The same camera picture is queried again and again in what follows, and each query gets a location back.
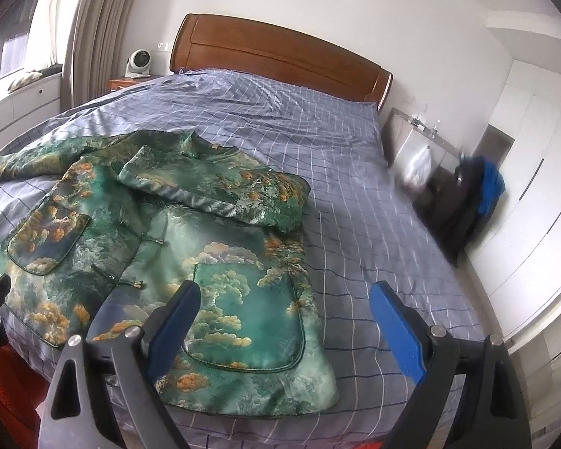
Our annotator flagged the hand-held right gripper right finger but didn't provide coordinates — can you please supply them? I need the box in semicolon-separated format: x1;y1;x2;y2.
368;281;531;449

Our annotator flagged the orange fuzzy cloth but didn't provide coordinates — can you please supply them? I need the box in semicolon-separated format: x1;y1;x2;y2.
0;346;52;449

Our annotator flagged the white wardrobe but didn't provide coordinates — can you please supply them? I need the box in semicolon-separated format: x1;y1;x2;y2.
467;12;561;351

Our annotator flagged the green cloud print jacket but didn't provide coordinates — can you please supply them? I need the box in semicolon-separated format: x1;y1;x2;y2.
0;130;340;418

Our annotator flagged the bed with blue checked sheet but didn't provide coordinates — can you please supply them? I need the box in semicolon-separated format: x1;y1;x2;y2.
0;68;484;449

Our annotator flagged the blue cloth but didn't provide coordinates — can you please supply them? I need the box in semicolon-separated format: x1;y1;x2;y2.
477;156;506;218

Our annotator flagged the beige curtain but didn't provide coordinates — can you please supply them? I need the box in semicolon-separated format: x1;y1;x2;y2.
58;0;143;110

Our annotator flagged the white drawer cabinet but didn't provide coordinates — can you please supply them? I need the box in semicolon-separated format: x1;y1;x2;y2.
0;72;64;160

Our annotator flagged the white desk fan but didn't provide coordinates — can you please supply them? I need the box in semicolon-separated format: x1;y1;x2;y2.
124;49;151;78

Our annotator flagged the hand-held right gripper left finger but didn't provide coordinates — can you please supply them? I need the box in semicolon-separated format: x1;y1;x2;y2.
37;281;202;449

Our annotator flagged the wooden headboard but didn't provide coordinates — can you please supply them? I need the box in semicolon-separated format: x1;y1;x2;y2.
169;13;393;113

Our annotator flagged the window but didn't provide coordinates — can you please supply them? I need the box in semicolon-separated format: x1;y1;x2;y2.
0;0;61;85

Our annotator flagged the white plastic bag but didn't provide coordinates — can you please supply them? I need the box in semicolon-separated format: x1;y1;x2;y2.
402;145;433;188

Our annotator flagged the patterned cushion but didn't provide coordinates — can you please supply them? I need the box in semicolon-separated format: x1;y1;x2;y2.
7;69;45;92

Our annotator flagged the white side table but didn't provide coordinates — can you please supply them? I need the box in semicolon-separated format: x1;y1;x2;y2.
383;107;463;183

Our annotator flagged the wooden nightstand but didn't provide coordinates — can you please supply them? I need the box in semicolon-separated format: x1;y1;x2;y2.
110;75;162;94

